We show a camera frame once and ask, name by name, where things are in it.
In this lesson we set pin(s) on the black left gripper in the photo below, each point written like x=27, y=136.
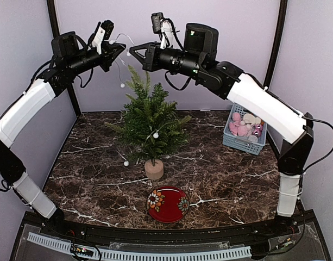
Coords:
x=108, y=54

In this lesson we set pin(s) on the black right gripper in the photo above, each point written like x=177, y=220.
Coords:
x=149, y=61

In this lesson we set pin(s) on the small green christmas tree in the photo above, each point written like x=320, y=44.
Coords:
x=148, y=122

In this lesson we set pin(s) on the light blue plastic basket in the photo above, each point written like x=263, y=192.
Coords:
x=241, y=142

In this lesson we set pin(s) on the pink fluffy pompom ornament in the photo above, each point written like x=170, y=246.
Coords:
x=236, y=116

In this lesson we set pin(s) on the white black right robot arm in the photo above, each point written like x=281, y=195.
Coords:
x=197, y=60

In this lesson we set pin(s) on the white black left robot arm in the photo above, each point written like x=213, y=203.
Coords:
x=71, y=57

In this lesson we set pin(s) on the pink felt ornament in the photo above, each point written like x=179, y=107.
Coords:
x=240, y=130

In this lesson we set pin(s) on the white felt ornament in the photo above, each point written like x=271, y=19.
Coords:
x=249, y=118

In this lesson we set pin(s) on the pink glitter bauble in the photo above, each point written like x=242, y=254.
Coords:
x=259, y=127
x=257, y=133

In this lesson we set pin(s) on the white knitted ball ornament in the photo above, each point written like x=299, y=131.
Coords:
x=253, y=138

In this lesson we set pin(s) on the red floral plate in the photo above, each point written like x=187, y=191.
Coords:
x=167, y=204

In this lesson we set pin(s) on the small circuit board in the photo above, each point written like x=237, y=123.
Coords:
x=77, y=249

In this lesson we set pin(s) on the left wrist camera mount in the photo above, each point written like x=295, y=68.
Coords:
x=101, y=34

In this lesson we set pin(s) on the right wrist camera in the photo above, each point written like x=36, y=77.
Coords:
x=165, y=29

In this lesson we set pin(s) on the black front rail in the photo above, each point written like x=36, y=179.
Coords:
x=251, y=232

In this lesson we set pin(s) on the white slotted cable duct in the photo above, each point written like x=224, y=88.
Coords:
x=126, y=251

